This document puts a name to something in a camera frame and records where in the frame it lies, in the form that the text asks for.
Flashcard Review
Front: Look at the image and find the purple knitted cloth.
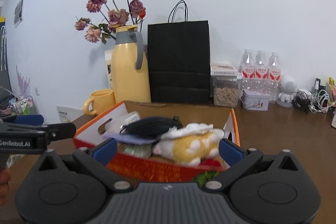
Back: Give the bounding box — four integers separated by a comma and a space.
101, 132, 159, 145

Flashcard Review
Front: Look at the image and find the person's left hand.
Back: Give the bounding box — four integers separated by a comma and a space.
0, 167, 11, 206

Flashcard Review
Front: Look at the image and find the yellow white plush toy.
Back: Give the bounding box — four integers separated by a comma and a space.
152, 130, 224, 166

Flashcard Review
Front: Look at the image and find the white cloth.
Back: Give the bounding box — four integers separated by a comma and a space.
160, 123, 214, 140

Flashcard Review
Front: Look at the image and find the yellow mug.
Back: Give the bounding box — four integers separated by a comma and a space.
83, 89, 116, 116

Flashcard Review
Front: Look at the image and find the white tin box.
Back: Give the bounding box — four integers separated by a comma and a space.
241, 89, 270, 111

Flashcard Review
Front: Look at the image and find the black zip pouch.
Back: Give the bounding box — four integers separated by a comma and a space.
120, 116, 182, 139

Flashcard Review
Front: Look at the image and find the clear seed container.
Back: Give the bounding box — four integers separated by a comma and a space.
213, 77, 240, 108

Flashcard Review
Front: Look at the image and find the yellow thermos jug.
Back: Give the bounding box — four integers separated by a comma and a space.
111, 25, 151, 103

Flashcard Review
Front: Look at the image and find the white robot figurine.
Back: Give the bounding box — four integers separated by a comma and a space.
277, 76, 297, 108

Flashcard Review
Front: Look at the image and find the water bottle left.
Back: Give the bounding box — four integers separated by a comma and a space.
240, 49, 255, 91

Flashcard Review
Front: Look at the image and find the water bottle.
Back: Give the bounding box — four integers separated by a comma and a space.
255, 50, 268, 92
240, 49, 255, 91
268, 52, 281, 103

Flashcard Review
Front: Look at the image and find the water bottle middle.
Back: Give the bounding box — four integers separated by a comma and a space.
255, 50, 268, 92

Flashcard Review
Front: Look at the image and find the white box on container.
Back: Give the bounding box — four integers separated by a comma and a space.
210, 63, 238, 77

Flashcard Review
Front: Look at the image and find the water bottle right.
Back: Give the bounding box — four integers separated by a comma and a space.
268, 52, 281, 103

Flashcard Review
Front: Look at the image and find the white carton with text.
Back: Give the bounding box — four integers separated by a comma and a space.
105, 50, 113, 89

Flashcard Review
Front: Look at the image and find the black paper bag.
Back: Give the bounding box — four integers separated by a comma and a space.
147, 6, 211, 104

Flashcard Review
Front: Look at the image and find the dried pink flower bouquet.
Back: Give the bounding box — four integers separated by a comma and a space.
74, 0, 146, 44

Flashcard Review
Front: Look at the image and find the wire storage rack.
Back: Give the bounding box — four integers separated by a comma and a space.
1, 96, 37, 115

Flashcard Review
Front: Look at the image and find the white wall panel box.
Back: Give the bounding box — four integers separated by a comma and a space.
56, 106, 84, 123

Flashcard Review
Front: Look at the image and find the tangle of black cables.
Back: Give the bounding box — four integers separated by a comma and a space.
292, 90, 313, 114

